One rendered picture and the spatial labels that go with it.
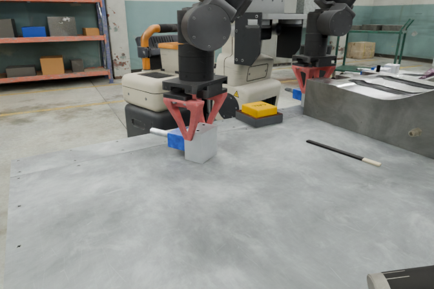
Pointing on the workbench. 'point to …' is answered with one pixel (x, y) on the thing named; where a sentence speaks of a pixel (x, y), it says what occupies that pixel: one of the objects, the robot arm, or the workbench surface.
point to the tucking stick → (345, 153)
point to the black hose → (403, 279)
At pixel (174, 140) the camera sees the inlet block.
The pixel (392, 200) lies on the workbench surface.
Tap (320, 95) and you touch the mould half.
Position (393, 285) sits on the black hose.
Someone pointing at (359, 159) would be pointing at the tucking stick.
